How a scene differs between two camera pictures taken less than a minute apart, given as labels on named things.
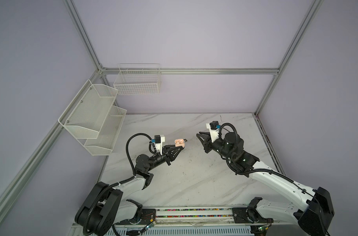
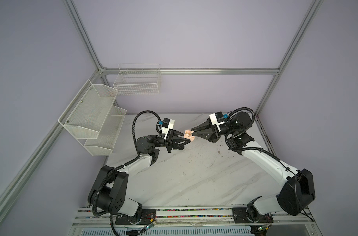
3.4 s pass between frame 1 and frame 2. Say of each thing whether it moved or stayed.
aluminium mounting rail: stayed
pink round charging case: moved
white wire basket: stayed
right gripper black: moved
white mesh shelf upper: stayed
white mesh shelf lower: stayed
